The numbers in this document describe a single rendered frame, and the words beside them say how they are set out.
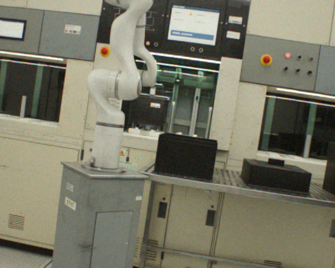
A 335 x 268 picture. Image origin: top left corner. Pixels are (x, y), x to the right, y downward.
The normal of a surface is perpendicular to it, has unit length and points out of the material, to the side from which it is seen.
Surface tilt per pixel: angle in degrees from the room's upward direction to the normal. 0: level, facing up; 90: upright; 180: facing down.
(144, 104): 90
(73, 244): 90
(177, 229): 90
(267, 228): 90
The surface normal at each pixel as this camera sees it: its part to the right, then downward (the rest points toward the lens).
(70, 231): -0.77, -0.07
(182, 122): -0.10, 0.04
